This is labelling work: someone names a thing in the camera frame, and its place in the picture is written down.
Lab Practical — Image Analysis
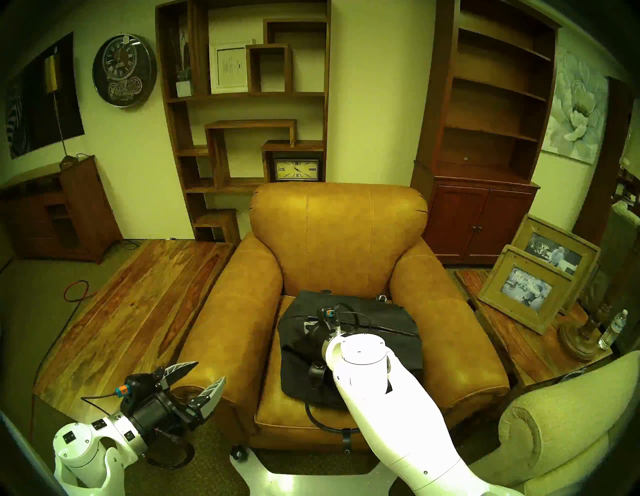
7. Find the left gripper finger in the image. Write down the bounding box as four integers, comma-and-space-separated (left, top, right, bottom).
187, 376, 227, 426
159, 361, 200, 389

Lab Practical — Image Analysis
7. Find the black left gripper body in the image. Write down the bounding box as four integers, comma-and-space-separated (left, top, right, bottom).
120, 373, 200, 442

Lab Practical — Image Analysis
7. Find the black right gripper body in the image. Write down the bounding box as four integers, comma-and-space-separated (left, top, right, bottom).
303, 318, 343, 352

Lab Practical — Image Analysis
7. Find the black zippered duffel bag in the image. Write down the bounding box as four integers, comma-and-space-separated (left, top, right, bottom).
277, 290, 425, 453

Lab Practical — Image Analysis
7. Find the open wooden shelf unit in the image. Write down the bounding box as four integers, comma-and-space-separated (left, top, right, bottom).
155, 0, 332, 244

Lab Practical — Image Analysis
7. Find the striped wooden coffee table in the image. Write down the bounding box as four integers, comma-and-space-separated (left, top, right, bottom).
32, 239, 237, 423

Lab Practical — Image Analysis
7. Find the tan leather armchair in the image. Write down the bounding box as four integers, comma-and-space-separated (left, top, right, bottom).
176, 181, 511, 451

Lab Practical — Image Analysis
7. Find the rectangular mantel clock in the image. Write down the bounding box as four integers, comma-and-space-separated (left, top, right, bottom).
273, 158, 321, 182

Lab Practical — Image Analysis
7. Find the brown wooden media cabinet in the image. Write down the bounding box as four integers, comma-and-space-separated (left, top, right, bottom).
0, 155, 124, 265

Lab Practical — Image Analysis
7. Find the cherry wood hutch bookcase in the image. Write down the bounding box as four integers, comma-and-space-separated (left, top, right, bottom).
411, 0, 562, 265

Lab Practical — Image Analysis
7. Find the wooden side table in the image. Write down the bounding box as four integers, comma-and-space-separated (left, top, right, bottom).
454, 268, 615, 391

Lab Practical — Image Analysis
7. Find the turned wooden lamp base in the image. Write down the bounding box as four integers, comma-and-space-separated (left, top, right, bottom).
558, 235, 640, 362

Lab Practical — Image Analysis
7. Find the beige fabric sofa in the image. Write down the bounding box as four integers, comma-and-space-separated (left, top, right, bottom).
470, 350, 640, 496

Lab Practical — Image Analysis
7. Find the small potted plant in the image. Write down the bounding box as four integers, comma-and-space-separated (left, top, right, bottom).
170, 30, 194, 98

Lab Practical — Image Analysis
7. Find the white framed certificate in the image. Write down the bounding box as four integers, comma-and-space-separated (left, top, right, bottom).
209, 41, 253, 95

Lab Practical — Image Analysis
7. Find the clear plastic water bottle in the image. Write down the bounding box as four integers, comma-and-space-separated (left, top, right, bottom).
598, 309, 629, 351

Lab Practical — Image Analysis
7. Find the grey upholstered chair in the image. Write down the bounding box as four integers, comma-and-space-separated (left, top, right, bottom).
582, 200, 640, 316

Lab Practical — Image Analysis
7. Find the white flower canvas painting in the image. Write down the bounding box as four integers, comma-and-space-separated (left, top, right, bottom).
541, 47, 610, 165

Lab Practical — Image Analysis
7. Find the thin black sensor cable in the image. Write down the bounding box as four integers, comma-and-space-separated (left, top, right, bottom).
332, 309, 362, 332
81, 392, 124, 416

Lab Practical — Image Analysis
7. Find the black corrugated cable loop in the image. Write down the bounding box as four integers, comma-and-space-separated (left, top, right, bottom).
147, 427, 197, 470

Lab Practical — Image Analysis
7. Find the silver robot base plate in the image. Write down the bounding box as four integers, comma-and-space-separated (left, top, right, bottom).
230, 447, 401, 496

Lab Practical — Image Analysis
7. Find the red floor cable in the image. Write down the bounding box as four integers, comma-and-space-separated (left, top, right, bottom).
63, 280, 98, 303

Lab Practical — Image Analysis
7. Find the small rustic picture frame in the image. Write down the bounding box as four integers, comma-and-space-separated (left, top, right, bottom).
477, 244, 575, 335

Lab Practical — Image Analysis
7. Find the large rustic picture frame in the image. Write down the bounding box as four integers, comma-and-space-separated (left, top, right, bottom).
511, 214, 601, 316

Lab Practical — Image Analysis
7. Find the dark zebra wall art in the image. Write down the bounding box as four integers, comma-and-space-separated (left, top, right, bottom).
4, 31, 86, 160

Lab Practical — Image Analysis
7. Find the round black wall clock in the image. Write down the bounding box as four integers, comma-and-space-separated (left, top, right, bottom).
92, 33, 158, 109

